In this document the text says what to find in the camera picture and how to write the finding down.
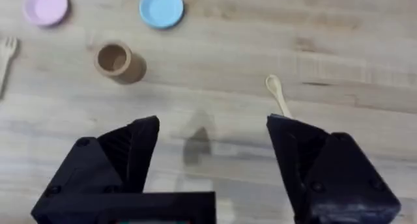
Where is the wooden spoon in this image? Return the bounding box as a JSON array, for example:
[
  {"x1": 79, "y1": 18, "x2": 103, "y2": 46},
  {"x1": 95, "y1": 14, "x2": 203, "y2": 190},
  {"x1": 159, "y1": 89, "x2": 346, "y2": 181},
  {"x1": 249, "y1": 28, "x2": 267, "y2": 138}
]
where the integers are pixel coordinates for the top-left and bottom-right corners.
[{"x1": 265, "y1": 74, "x2": 293, "y2": 119}]

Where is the pink plate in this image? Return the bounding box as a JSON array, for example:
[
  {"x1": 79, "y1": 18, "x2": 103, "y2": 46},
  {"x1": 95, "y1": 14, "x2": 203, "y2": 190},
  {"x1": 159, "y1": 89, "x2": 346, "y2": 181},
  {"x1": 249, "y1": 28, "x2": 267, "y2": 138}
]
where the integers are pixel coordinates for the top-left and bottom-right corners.
[{"x1": 23, "y1": 0, "x2": 69, "y2": 27}]

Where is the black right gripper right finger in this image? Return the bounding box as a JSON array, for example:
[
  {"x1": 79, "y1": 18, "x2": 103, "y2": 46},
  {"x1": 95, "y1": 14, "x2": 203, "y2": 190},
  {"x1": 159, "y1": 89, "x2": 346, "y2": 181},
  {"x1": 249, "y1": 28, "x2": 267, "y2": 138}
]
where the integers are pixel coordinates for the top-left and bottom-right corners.
[{"x1": 266, "y1": 113, "x2": 402, "y2": 224}]

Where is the blue plate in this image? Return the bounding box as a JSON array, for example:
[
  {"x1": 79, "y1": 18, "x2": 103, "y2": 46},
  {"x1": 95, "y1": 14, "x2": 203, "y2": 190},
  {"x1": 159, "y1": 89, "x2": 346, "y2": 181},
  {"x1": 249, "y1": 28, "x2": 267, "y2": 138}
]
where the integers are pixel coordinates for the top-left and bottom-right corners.
[{"x1": 139, "y1": 0, "x2": 184, "y2": 30}]

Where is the brown cylindrical container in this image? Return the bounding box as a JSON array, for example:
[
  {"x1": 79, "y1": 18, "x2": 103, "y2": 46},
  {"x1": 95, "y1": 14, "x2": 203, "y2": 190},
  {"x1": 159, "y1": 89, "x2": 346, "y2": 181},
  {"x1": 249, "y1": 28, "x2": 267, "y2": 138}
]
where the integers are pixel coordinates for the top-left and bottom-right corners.
[{"x1": 94, "y1": 42, "x2": 147, "y2": 85}]

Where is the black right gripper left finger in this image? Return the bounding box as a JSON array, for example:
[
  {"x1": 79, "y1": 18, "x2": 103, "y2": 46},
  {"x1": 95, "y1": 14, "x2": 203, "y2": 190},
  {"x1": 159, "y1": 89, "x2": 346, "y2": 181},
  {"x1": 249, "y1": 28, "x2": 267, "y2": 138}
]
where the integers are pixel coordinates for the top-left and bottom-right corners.
[{"x1": 31, "y1": 115, "x2": 161, "y2": 224}]

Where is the wooden fork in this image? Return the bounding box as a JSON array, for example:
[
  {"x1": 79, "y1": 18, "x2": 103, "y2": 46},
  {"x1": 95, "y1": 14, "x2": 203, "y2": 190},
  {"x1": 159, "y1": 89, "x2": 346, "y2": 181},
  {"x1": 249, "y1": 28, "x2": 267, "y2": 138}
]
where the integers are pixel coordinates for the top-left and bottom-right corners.
[{"x1": 0, "y1": 36, "x2": 18, "y2": 94}]

